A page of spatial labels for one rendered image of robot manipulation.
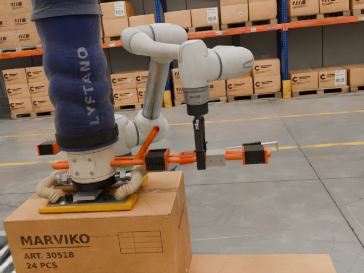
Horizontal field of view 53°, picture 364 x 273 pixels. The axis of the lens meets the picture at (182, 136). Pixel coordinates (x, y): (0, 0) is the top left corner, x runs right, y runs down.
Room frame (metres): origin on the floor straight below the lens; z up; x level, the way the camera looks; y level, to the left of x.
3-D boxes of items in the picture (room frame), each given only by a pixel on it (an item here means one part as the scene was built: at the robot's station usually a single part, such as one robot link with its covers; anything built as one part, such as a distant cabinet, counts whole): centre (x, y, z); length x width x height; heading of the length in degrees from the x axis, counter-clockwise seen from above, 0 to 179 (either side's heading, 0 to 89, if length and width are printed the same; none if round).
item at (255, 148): (1.21, -0.25, 1.08); 0.08 x 0.07 x 0.05; 82
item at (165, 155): (1.27, 0.10, 1.08); 0.10 x 0.08 x 0.06; 172
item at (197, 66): (1.25, -0.08, 1.41); 0.13 x 0.11 x 0.16; 116
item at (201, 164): (1.21, -0.06, 1.08); 0.03 x 0.01 x 0.07; 80
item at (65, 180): (1.31, 0.35, 1.01); 0.34 x 0.25 x 0.06; 82
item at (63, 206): (1.21, 0.36, 0.97); 0.34 x 0.10 x 0.05; 82
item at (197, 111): (1.25, -0.06, 1.23); 0.08 x 0.07 x 0.09; 170
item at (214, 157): (1.24, -0.11, 1.07); 0.07 x 0.07 x 0.04; 82
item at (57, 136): (1.31, 0.35, 1.19); 0.23 x 0.23 x 0.04
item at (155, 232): (1.33, 0.33, 0.74); 0.60 x 0.40 x 0.40; 83
